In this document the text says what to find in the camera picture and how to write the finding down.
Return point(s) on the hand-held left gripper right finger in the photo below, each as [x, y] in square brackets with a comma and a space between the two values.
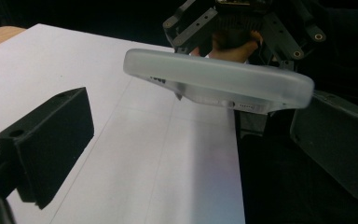
[338, 140]

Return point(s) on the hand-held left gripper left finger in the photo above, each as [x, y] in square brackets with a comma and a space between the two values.
[49, 143]

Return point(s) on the translucent phone case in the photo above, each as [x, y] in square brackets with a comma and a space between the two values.
[217, 74]

